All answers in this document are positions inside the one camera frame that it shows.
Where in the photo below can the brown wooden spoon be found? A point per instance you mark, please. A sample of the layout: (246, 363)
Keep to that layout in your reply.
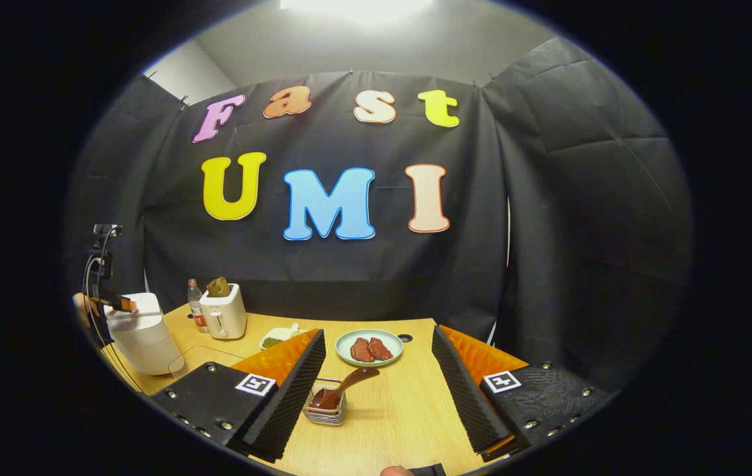
(349, 380)

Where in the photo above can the black backdrop cloth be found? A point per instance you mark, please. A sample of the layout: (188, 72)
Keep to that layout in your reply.
(415, 277)

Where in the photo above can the white divided dish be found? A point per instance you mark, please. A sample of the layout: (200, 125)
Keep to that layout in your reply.
(283, 332)

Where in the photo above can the large ceiling light panel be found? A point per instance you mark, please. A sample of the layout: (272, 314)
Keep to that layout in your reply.
(356, 8)

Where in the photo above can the white rice cooker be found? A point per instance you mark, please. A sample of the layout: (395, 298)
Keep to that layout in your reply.
(145, 344)

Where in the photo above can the brown toast slice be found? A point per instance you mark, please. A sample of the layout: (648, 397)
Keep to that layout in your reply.
(223, 285)
(212, 289)

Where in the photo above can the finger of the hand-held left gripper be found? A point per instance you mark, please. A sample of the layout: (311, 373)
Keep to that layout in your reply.
(121, 305)

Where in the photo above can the clear plastic water bottle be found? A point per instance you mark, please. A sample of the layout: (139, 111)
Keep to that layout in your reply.
(197, 307)

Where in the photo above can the white toaster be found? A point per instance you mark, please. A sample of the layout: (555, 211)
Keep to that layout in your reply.
(224, 317)

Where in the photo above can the green beans pile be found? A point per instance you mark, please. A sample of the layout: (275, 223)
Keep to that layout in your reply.
(271, 342)

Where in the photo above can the pale green plate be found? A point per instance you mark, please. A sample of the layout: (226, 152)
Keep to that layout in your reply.
(343, 347)

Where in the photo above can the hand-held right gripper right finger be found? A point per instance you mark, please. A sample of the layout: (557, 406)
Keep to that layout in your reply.
(465, 396)

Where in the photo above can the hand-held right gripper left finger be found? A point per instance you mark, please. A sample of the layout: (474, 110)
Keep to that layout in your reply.
(297, 396)

